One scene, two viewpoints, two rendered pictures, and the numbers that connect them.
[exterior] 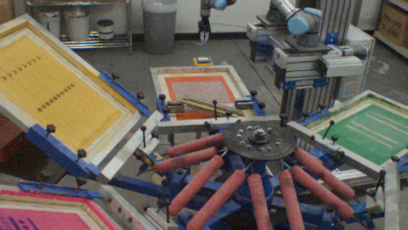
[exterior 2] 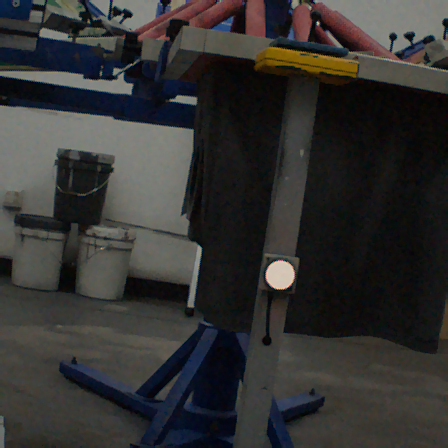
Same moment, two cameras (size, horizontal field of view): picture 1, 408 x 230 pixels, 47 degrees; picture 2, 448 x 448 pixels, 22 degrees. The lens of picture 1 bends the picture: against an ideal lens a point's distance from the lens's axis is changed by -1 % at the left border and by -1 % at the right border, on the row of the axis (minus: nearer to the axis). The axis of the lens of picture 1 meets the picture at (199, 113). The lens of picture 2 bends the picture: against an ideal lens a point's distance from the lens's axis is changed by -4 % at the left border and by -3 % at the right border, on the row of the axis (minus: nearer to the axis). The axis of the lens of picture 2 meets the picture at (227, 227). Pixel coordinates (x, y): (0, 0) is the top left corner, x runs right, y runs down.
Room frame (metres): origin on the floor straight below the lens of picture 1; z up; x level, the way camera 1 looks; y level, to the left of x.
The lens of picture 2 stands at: (4.92, 0.13, 0.79)
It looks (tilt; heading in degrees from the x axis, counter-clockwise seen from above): 3 degrees down; 187
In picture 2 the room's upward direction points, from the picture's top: 8 degrees clockwise
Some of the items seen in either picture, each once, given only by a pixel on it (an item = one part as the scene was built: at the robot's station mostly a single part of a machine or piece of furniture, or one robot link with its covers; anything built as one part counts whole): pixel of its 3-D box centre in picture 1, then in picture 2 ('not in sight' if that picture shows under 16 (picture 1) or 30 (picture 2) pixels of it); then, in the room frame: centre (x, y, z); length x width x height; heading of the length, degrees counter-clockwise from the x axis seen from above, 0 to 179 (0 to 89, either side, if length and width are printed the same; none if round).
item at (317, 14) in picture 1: (311, 19); not in sight; (2.91, -0.67, 1.42); 0.13 x 0.12 x 0.14; 142
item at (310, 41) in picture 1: (308, 36); not in sight; (2.92, -0.67, 1.31); 0.15 x 0.15 x 0.10
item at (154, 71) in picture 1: (202, 94); (323, 80); (2.67, -0.01, 0.97); 0.79 x 0.58 x 0.04; 13
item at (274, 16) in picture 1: (277, 12); not in sight; (3.39, -0.52, 1.31); 0.15 x 0.15 x 0.10
